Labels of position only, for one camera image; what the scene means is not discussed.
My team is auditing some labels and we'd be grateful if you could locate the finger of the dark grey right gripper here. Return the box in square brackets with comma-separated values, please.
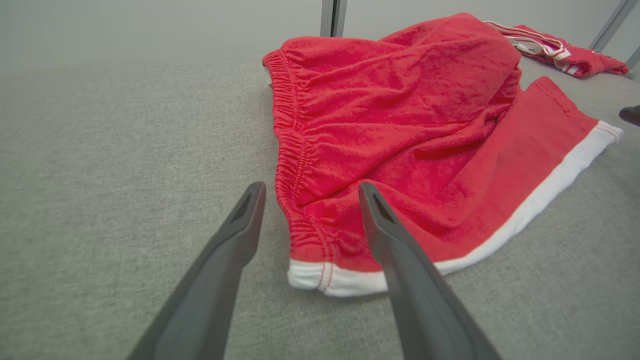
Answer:
[619, 105, 640, 127]

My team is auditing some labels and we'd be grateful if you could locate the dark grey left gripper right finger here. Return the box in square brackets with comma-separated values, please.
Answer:
[358, 181, 501, 360]

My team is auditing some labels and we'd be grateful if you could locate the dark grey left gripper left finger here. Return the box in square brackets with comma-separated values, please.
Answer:
[127, 181, 267, 360]

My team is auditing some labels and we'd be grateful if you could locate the red white-sleeved Bulls jersey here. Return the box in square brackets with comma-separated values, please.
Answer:
[484, 20, 630, 79]

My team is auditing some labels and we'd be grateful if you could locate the red Bulls shirt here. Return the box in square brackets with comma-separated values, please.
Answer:
[262, 12, 624, 298]

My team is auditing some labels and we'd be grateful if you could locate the grey partition end post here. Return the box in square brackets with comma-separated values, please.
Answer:
[589, 0, 640, 52]
[624, 46, 640, 81]

